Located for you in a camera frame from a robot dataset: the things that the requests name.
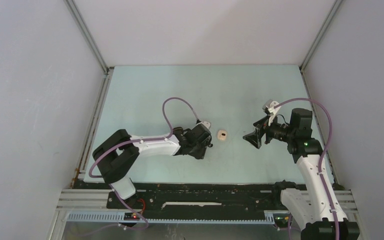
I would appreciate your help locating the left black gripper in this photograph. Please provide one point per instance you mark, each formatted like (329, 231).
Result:
(200, 153)

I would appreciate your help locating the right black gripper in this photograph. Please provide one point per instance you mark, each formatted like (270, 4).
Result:
(255, 138)

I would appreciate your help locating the beige earbud charging case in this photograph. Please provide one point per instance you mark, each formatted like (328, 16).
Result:
(222, 135)

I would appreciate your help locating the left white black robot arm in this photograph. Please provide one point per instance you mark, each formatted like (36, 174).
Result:
(117, 154)

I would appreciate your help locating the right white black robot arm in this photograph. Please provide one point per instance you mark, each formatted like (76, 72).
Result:
(322, 218)

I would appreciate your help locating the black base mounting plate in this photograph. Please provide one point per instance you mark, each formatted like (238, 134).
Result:
(216, 202)

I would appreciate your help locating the right controller board green led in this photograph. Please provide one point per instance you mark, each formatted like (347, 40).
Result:
(282, 219)

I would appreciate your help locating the left controller board red led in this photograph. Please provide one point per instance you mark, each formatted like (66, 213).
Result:
(131, 217)

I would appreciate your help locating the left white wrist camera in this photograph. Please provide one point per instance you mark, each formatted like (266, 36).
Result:
(205, 124)

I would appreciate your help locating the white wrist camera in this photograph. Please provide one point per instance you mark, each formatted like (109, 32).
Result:
(270, 108)
(205, 124)

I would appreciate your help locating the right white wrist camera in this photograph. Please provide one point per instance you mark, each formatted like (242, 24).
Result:
(270, 108)

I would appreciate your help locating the left aluminium corner post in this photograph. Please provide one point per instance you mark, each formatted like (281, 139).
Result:
(86, 33)

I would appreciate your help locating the aluminium frame rail front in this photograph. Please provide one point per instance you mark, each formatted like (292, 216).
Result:
(102, 206)

